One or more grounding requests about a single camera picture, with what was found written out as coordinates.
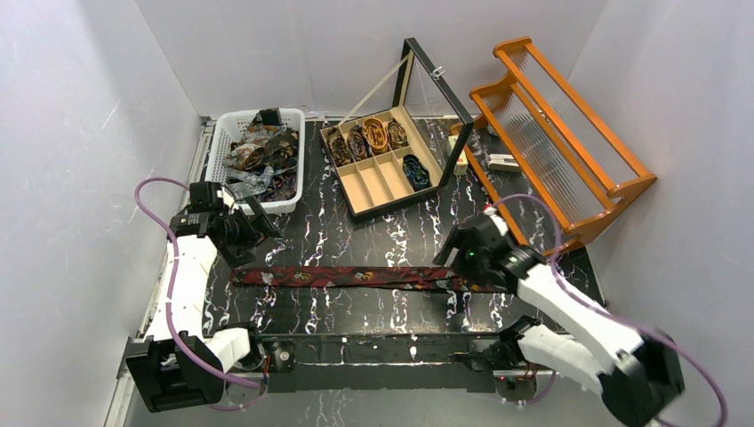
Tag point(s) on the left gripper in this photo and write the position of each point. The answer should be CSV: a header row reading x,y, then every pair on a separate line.
x,y
248,237

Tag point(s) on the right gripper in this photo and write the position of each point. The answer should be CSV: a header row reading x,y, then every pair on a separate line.
x,y
462,248

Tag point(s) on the red patterned tie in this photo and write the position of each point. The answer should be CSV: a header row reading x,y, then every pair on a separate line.
x,y
431,279

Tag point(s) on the blue green tie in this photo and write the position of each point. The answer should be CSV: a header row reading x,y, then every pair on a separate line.
x,y
416,173

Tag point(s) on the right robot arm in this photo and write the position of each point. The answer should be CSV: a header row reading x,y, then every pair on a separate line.
x,y
635,375

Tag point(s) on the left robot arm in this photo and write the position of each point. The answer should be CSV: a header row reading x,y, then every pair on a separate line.
x,y
174,365

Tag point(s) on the pile of patterned ties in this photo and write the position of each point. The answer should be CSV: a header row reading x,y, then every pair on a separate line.
x,y
263,164

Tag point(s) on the small cream box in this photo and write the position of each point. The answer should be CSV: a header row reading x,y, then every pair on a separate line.
x,y
461,164

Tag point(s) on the white stapler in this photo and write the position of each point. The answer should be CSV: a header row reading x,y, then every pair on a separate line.
x,y
503,162

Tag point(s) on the white plastic basket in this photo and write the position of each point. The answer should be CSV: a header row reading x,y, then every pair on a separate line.
x,y
228,129

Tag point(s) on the orange wooden rack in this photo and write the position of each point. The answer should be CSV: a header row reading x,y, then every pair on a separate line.
x,y
575,162

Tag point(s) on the rolled dark striped tie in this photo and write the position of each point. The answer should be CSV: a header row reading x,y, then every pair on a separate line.
x,y
339,148

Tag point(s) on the glass box lid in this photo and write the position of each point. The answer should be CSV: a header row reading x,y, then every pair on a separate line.
x,y
430,112

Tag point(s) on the wooden tie storage box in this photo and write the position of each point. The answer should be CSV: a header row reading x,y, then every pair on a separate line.
x,y
377,185

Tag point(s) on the rolled brown patterned tie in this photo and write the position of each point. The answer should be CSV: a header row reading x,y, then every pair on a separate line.
x,y
397,137

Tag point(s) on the rolled purple patterned tie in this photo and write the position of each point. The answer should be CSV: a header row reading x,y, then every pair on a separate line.
x,y
357,143

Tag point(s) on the rolled orange tie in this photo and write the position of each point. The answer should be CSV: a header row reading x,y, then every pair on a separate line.
x,y
375,134

